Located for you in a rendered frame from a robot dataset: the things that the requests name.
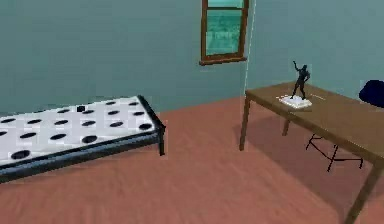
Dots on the brown framed window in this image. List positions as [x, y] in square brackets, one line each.
[224, 31]

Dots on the black bed with dotted mattress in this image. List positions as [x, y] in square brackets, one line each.
[83, 133]

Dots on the small black box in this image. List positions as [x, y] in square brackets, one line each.
[80, 108]

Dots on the black figure statue white base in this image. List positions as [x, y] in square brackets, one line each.
[301, 83]

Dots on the thin pale pencil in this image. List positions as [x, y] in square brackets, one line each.
[317, 96]

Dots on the brown wooden table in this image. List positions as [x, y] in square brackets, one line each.
[333, 113]

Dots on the dark blue office chair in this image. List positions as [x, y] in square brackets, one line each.
[372, 92]

